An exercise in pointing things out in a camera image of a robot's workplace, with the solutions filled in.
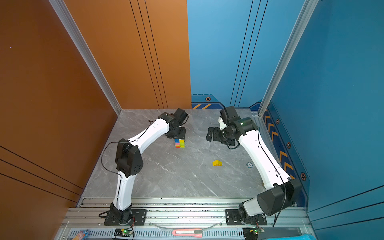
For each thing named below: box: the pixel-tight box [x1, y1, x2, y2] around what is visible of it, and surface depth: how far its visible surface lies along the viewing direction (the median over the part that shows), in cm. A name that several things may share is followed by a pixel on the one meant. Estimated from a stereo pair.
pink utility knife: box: [172, 228, 203, 238], surface depth 71 cm
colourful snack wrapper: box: [72, 229, 90, 240], surface depth 69 cm
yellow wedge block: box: [212, 159, 223, 167], surface depth 93 cm
